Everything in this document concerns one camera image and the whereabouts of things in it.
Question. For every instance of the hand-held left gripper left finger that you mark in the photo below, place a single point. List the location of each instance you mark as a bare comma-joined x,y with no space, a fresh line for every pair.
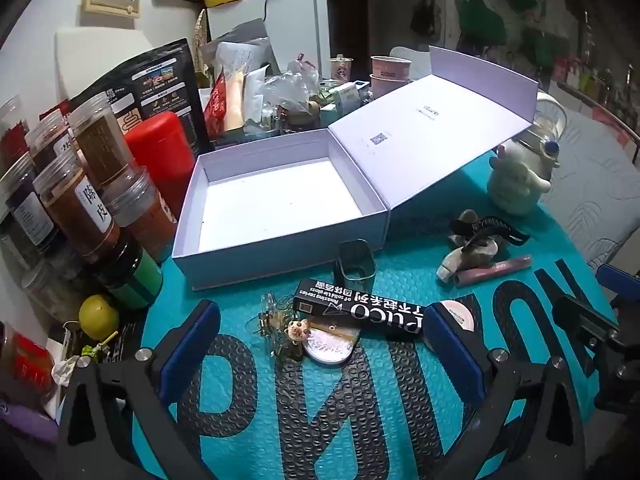
192,335

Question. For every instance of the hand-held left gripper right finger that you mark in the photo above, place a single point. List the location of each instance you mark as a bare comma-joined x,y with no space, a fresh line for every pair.
452,342

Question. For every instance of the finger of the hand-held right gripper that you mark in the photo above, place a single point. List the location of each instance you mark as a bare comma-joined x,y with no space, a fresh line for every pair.
616,276
582,320

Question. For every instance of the pink lip gloss tube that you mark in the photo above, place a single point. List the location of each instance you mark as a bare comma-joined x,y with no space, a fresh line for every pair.
500,266

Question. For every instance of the clear bear charm hair clip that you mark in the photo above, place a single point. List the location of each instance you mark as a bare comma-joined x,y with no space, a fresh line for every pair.
299,331

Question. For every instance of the long black lipstick box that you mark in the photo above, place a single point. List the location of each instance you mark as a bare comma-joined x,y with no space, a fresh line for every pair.
350,305

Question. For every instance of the white hinged gift box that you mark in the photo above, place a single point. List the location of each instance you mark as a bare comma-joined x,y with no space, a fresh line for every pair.
280,200

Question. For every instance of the green label dark jar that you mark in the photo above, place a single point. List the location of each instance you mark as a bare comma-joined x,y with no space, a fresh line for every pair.
140,275

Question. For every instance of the grey padded chair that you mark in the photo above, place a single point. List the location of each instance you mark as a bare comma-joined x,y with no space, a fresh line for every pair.
595,185

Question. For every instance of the yellow-green citrus fruit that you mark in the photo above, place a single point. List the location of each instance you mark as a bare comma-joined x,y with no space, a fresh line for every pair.
97,316

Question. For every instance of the dark square clear container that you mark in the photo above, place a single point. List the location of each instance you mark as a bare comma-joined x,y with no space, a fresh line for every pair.
356,260

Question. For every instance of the crumpled white tissue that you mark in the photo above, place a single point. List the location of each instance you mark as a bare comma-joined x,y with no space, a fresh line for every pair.
67,370

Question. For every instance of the white ghost figurine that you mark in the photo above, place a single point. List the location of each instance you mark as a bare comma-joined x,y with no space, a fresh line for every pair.
515,185

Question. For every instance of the red label clear jar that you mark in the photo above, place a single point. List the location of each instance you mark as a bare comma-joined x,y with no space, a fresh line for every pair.
25,360

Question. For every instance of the group of clear plastic jars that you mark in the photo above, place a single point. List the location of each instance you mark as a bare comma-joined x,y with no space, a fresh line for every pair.
75,200

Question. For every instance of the purple soft item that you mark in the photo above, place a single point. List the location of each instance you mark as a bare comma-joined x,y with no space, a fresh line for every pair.
25,422

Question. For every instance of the row of colourful bottles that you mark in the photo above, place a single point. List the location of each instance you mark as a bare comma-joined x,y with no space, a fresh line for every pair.
600,85

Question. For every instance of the red canister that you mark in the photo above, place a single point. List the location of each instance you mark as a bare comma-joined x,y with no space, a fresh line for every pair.
160,145

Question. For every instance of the red snack packet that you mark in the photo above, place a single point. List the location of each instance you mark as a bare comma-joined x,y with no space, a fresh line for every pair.
216,105

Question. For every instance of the beige pouch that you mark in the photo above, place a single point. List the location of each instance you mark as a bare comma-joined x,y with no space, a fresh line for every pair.
235,100

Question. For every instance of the green tote bag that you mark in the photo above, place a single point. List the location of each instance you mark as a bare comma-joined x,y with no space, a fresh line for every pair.
482,17
539,47

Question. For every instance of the white pouch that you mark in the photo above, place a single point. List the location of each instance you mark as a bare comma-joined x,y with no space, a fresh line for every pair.
255,92

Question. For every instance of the black printed snack bag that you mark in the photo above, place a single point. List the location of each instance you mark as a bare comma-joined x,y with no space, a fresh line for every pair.
160,80

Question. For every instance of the clear plastic bag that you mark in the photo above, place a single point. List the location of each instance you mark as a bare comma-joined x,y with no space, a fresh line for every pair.
295,87

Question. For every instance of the green and white carton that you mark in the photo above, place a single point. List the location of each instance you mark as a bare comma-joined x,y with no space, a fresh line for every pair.
342,97

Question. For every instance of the printed paper sheet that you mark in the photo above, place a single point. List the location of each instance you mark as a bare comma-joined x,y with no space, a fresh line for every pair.
237,55

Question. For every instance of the small lidded pink cup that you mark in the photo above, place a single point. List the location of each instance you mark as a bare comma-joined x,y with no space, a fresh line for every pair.
341,69

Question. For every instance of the black hanging bag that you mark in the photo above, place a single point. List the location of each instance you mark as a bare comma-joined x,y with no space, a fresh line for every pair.
425,15

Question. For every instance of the white refrigerator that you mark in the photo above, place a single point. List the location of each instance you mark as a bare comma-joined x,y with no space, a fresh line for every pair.
295,20

